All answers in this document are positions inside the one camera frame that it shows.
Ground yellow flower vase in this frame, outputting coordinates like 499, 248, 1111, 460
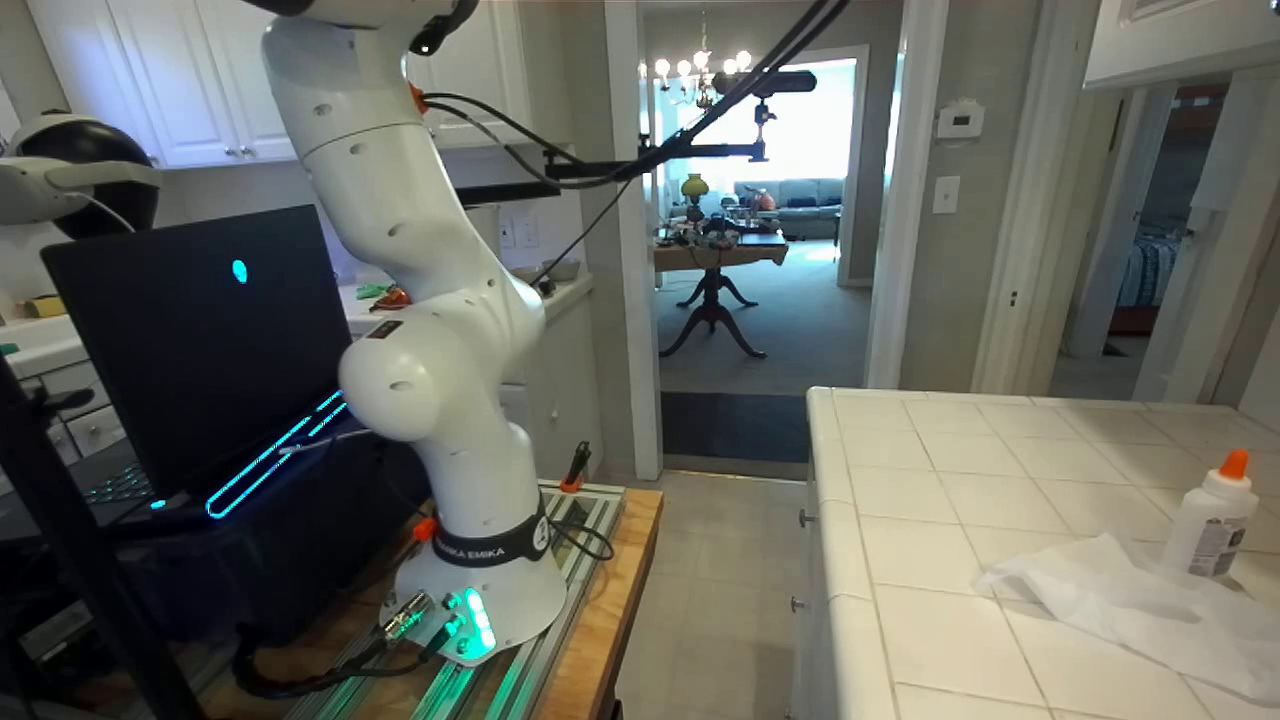
676, 168, 718, 225

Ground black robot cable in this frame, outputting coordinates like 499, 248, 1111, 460
407, 82, 649, 193

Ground white crumpled cloth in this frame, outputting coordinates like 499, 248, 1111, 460
967, 529, 1280, 708

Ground white glue bottle orange cap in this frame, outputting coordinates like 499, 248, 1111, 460
1159, 443, 1263, 585

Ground black tripod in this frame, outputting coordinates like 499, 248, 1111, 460
0, 347, 210, 720

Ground lit chandelier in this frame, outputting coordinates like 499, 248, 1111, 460
645, 44, 764, 102

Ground white kitchen cabinets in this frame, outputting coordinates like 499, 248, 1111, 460
22, 0, 541, 171

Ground black white headset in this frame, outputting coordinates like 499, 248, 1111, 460
0, 106, 164, 242

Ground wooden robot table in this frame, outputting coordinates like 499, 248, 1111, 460
197, 479, 668, 720

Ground grey sofa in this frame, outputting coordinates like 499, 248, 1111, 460
726, 171, 849, 242

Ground black laptop blue light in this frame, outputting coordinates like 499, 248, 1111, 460
34, 199, 366, 531

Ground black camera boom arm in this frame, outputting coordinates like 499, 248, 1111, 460
449, 0, 860, 211

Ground white wall cabinet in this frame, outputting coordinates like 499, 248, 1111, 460
1081, 0, 1280, 97

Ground red black clamp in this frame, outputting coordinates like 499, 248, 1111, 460
550, 435, 599, 500

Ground white thermostat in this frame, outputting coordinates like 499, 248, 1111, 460
931, 91, 991, 142

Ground white light switch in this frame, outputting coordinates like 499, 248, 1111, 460
928, 168, 962, 221

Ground dark pedestal dining table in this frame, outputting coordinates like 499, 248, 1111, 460
649, 225, 796, 365

